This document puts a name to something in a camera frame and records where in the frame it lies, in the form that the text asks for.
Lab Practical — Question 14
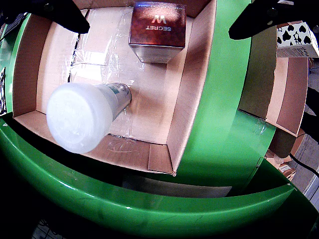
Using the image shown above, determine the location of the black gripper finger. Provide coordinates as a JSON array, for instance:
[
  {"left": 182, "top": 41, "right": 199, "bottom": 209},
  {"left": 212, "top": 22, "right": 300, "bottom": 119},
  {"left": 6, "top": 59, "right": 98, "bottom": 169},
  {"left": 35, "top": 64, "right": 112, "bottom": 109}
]
[
  {"left": 0, "top": 0, "right": 91, "bottom": 34},
  {"left": 228, "top": 0, "right": 319, "bottom": 40}
]

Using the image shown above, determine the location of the red carton box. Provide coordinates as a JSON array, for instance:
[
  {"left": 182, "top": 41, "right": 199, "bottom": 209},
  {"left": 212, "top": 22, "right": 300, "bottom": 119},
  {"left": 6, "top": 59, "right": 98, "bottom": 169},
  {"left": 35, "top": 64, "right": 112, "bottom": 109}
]
[{"left": 128, "top": 1, "right": 187, "bottom": 64}]

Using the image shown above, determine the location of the cow print carton box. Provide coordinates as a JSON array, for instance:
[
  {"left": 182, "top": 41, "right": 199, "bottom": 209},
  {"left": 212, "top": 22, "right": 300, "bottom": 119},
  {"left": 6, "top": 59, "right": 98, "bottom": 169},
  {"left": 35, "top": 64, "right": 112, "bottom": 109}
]
[{"left": 276, "top": 21, "right": 319, "bottom": 58}]

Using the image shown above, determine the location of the open brown cardboard box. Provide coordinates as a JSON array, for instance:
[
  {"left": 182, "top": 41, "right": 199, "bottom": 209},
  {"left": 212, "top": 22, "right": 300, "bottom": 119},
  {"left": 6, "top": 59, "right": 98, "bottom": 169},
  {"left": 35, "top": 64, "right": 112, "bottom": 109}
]
[{"left": 238, "top": 23, "right": 310, "bottom": 137}]

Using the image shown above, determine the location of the shallow cardboard tray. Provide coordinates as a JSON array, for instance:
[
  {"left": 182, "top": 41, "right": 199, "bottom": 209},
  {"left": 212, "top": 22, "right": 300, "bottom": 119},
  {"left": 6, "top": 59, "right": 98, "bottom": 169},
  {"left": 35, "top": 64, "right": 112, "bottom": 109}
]
[{"left": 11, "top": 0, "right": 217, "bottom": 177}]

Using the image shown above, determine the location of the printed brown cardboard box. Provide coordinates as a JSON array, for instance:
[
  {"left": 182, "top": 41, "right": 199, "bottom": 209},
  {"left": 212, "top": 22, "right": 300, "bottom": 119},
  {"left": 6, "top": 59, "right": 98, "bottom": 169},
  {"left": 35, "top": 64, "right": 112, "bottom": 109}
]
[{"left": 265, "top": 149, "right": 297, "bottom": 181}]

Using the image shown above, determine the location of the black and white sticker sheet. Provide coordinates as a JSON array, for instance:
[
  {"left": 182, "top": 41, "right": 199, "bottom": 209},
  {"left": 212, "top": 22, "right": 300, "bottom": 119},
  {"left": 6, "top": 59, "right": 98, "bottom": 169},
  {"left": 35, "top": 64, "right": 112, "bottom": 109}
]
[{"left": 0, "top": 67, "right": 7, "bottom": 117}]

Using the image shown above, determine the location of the white bottle with teal label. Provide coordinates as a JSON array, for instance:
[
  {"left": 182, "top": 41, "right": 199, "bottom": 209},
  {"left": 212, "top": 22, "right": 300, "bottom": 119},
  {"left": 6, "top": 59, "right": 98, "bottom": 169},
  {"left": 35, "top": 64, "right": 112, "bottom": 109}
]
[{"left": 46, "top": 82, "right": 132, "bottom": 154}]

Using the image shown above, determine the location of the green metal shelf unit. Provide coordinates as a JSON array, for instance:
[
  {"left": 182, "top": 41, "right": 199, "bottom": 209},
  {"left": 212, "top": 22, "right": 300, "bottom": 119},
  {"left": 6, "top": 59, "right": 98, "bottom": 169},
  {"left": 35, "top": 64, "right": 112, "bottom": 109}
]
[{"left": 0, "top": 109, "right": 319, "bottom": 239}]

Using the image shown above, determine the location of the thin black cable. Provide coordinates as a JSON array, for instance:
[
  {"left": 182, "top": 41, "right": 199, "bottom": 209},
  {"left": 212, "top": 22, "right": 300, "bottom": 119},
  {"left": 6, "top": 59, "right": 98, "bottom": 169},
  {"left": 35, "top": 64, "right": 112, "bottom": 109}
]
[{"left": 289, "top": 153, "right": 319, "bottom": 179}]

